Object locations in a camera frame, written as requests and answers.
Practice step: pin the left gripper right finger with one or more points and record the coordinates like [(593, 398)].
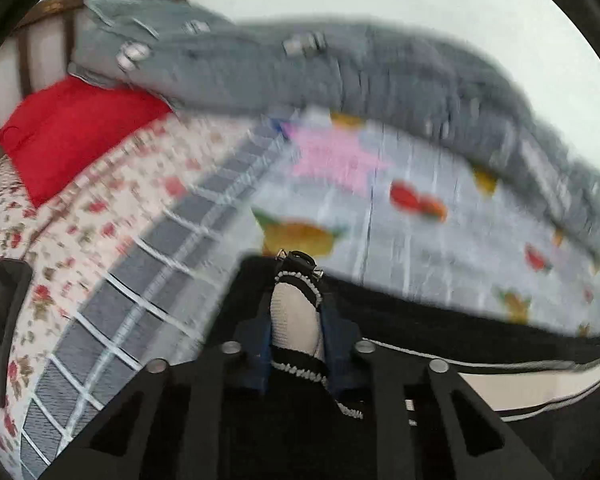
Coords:
[(416, 419)]

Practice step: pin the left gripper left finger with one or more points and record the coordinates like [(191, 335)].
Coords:
[(196, 420)]

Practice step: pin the black pants with white stripe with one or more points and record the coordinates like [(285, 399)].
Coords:
[(544, 386)]

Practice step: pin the black phone on bed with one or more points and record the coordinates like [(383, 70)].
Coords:
[(15, 279)]

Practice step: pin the floral print sheet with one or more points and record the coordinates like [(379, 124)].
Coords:
[(129, 262)]

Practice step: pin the fruit print grey bedsheet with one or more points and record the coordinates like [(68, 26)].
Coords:
[(390, 212)]

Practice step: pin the red pillow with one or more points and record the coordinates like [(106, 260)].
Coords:
[(57, 132)]

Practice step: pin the grey quilted blanket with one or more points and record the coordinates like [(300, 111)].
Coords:
[(405, 79)]

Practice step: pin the dark wooden headboard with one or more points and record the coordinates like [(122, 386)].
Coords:
[(37, 53)]

